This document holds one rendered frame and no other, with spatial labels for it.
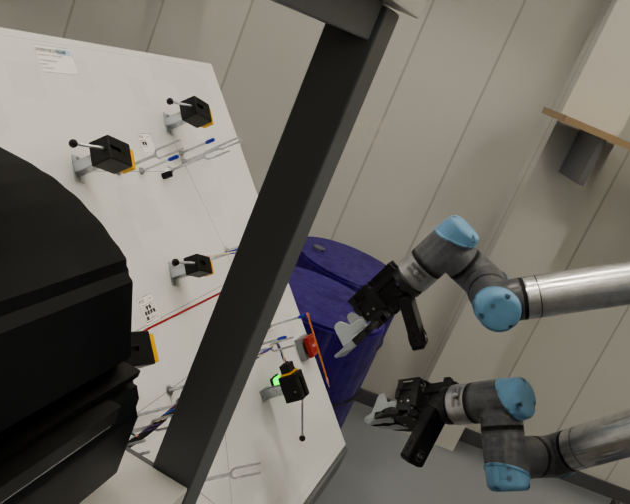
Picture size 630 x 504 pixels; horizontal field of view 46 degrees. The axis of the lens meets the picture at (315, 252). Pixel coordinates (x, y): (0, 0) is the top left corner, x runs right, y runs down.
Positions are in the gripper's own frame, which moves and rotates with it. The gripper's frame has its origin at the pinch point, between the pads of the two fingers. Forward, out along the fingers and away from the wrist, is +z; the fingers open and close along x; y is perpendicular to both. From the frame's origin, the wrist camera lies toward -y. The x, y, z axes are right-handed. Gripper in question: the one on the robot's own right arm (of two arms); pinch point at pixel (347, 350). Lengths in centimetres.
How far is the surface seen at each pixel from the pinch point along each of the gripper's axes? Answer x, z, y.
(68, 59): 28, -10, 71
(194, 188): -0.5, 1.2, 47.1
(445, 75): -232, -37, 65
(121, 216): 29, 3, 44
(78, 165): 37, -2, 52
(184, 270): 19.9, 5.0, 31.4
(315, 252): -172, 53, 41
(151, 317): 30.4, 10.3, 27.4
